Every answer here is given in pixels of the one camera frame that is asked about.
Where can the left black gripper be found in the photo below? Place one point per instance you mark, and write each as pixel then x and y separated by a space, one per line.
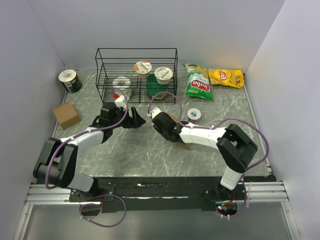
pixel 134 122

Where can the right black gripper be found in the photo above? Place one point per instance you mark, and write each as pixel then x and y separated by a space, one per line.
pixel 160 132

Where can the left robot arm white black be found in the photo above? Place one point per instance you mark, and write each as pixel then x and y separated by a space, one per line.
pixel 57 163

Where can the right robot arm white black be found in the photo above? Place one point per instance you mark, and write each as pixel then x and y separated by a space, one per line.
pixel 235 146

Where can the small folded cardboard box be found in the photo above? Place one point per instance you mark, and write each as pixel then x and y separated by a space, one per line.
pixel 66 115

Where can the small purple yogurt cup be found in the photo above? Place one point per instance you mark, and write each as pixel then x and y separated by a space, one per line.
pixel 193 115

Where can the white lidded cup lower shelf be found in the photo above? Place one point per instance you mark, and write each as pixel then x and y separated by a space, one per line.
pixel 124 84

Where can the yogurt cup beige label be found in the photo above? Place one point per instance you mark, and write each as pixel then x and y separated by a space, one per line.
pixel 163 75

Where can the green Chuba chips bag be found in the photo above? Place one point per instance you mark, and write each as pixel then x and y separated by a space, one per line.
pixel 198 84

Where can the yogurt cup orange label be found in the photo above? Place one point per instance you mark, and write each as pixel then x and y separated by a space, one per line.
pixel 143 69

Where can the black can white lid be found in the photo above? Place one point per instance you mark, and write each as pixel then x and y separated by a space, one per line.
pixel 70 80

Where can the yellow Lays chips bag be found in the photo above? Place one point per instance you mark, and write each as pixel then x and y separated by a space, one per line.
pixel 226 77

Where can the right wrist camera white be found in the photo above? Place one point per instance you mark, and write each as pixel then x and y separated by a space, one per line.
pixel 154 112

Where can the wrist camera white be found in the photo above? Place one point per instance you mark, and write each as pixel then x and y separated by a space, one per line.
pixel 154 112
pixel 121 101

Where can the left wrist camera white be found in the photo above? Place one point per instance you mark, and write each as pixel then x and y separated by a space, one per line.
pixel 121 101

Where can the black wire rack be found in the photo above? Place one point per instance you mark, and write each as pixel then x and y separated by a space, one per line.
pixel 112 63

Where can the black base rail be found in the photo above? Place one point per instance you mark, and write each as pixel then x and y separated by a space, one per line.
pixel 113 194

